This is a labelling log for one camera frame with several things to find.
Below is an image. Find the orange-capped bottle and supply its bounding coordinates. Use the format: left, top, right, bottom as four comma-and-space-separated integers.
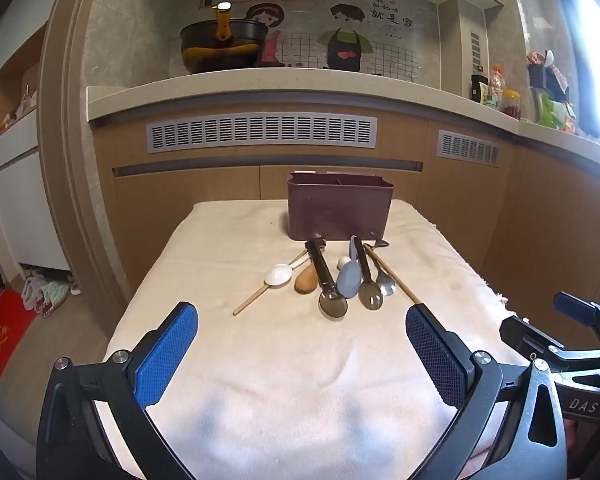
485, 64, 505, 109

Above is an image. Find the black-handled spoon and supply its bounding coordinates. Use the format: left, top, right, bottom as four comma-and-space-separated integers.
355, 241, 385, 311
304, 234, 349, 320

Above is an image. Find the wooden chopstick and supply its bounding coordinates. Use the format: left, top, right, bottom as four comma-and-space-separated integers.
232, 252, 308, 317
362, 243, 423, 306

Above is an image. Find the black wok with orange handle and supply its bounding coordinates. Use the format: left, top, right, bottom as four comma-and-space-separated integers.
180, 2, 270, 73

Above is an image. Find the black storage basket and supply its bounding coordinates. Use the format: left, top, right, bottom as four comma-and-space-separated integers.
527, 62, 571, 102

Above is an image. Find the wooden spoon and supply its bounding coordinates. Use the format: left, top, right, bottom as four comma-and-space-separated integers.
294, 255, 321, 295

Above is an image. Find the cartoon wall sticker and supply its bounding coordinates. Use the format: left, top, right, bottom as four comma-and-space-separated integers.
197, 0, 420, 75

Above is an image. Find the long grey vent grille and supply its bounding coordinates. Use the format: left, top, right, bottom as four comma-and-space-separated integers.
146, 114, 379, 153

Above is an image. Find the metal spoon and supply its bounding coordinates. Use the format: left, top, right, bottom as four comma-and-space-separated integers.
375, 260, 397, 297

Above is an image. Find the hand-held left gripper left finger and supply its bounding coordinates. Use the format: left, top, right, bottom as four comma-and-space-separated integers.
37, 301, 199, 480

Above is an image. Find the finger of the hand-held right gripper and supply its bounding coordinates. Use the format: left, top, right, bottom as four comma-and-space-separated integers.
553, 291, 600, 358
500, 316, 566, 362

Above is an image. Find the grey-blue plastic spoon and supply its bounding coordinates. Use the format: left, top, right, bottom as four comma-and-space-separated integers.
335, 235, 363, 301

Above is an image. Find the white plastic spoon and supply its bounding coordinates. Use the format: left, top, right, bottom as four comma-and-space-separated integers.
263, 252, 313, 288

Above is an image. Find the white shelf cabinet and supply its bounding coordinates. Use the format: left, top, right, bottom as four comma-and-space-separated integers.
0, 25, 73, 273

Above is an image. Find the purple plastic utensil holder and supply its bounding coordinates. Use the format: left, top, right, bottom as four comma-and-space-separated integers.
286, 172, 395, 242

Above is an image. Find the green plastic bag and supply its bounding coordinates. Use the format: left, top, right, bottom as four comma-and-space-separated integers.
535, 92, 567, 129

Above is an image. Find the white table cloth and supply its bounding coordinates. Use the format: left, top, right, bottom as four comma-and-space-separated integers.
102, 200, 511, 480

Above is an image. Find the wall outlet strip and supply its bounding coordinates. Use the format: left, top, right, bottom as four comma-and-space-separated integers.
470, 32, 484, 74

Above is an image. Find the red jar with yellow lid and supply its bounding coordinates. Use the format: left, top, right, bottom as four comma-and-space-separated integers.
499, 89, 523, 120

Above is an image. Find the plastic bags pile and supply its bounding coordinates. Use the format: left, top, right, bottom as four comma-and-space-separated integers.
21, 269, 77, 318

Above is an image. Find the beige stone countertop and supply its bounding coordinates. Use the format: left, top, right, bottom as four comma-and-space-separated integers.
86, 67, 600, 157

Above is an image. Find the short grey vent grille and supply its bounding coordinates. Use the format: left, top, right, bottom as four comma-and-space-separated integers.
437, 129, 501, 167

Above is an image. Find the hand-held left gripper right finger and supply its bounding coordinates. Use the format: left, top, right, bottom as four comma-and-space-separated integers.
405, 304, 568, 480

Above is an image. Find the red floor mat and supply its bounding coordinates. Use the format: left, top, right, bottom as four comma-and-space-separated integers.
0, 287, 38, 406

